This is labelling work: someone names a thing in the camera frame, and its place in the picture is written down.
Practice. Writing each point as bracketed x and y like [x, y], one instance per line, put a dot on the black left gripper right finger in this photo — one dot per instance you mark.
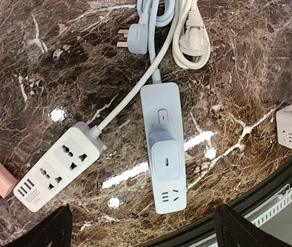
[232, 229]

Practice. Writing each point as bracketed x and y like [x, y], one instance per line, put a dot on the light blue power strip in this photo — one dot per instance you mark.
[161, 108]

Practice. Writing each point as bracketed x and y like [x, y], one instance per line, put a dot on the pink USB charger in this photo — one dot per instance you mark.
[7, 181]

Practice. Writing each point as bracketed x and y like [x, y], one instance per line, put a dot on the white power strip with USB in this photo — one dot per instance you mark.
[74, 152]

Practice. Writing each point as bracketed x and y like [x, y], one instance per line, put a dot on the white slotted cable duct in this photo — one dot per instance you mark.
[271, 207]

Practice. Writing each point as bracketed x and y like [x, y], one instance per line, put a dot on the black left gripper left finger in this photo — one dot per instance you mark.
[55, 230]

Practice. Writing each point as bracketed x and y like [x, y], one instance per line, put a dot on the light blue USB charger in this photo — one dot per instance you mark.
[165, 155]

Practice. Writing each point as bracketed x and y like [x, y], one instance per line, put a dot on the black frame rail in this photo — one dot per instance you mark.
[243, 205]

